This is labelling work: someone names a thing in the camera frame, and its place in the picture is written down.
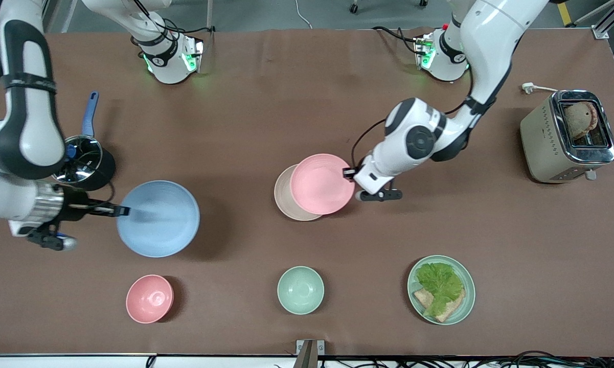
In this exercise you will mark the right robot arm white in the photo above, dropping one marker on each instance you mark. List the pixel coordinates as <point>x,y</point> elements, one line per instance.
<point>25,102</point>

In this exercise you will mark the small pink deep bowl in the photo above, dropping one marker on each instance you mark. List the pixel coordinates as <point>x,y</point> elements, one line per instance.
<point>149,299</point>

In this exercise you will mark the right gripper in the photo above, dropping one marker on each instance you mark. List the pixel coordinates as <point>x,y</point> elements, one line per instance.
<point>75,206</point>

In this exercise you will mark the beige shallow bowl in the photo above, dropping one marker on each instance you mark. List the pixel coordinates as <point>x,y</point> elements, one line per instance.
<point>283,197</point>

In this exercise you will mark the green plate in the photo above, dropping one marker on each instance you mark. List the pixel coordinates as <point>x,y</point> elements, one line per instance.
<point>468,289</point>

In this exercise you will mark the brown bread slice in toaster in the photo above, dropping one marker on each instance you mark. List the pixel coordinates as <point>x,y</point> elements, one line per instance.
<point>577,120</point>

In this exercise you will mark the white toaster power plug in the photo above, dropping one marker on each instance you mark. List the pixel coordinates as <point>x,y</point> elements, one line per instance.
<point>529,88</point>

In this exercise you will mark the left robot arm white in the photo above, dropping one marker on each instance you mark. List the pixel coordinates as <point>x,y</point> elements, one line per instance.
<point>491,41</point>

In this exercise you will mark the metal table edge bracket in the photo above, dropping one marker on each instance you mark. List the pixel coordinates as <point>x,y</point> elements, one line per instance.
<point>309,352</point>

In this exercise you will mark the green lettuce leaf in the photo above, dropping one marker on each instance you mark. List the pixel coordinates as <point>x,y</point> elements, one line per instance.
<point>439,283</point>

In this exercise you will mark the beige and chrome toaster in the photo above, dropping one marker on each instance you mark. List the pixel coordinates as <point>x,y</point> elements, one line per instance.
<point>542,138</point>

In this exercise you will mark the pink shallow bowl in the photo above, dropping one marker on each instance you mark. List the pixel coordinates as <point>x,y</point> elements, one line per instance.
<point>321,184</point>

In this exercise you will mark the aluminium frame profile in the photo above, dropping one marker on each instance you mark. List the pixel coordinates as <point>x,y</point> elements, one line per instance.
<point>606,25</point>

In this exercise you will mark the toast slice on plate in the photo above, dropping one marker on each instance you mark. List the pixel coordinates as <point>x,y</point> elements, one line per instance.
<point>423,297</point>

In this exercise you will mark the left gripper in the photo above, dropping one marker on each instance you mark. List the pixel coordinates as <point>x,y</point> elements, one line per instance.
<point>348,173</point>

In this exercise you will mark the blue shallow bowl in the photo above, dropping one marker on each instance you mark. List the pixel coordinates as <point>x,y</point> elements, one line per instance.
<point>158,220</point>

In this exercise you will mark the small green deep bowl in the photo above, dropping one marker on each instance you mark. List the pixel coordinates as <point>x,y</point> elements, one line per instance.
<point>300,290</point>

